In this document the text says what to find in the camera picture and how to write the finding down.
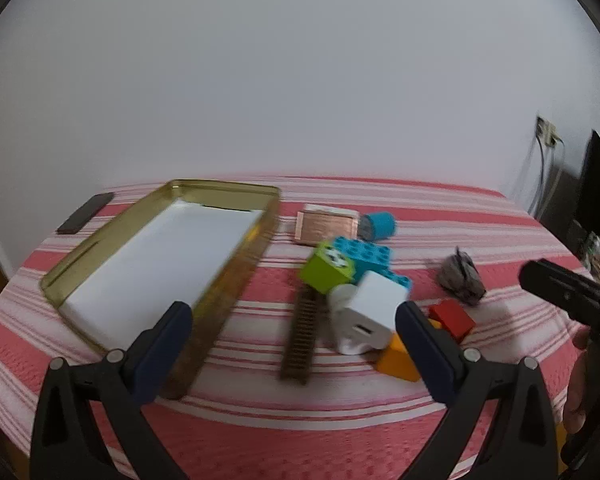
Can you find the person's right hand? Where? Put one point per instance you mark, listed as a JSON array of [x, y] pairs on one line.
[[576, 400]]

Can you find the green cube with soccer ball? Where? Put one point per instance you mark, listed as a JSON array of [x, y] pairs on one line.
[[320, 270]]

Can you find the brown toy ladder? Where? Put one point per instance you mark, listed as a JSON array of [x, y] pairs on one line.
[[302, 340]]

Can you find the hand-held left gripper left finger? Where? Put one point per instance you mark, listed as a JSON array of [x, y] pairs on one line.
[[165, 350]]

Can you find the orange toy block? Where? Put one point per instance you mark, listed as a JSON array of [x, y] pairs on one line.
[[397, 362]]

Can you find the large blue toy brick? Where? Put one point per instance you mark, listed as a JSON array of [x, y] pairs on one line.
[[370, 255]]

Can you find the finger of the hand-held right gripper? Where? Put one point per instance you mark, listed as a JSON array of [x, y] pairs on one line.
[[555, 285]]

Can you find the grey toy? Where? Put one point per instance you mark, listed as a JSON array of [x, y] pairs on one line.
[[460, 275]]

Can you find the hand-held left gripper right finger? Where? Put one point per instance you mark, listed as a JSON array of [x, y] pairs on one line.
[[425, 355]]

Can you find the black phone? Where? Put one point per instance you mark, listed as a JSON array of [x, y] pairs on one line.
[[86, 212]]

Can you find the wall socket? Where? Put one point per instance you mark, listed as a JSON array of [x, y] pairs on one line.
[[547, 130]]

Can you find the copper card case lid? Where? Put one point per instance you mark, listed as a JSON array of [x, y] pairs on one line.
[[325, 227]]

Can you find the clear plastic bag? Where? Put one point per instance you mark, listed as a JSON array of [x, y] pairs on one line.
[[597, 252]]

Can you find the white card box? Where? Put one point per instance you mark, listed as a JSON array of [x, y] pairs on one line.
[[330, 208]]

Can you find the white charger adapter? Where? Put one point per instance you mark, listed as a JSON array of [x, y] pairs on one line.
[[365, 310]]

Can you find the gold metal tin tray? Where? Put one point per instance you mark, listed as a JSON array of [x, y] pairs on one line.
[[220, 300]]

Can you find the red white striped blanket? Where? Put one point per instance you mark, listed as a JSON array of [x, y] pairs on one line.
[[280, 410]]

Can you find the red toy block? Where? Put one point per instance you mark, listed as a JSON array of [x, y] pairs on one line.
[[452, 320]]

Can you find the blue toy cylinder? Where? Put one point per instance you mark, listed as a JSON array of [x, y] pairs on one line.
[[380, 225]]

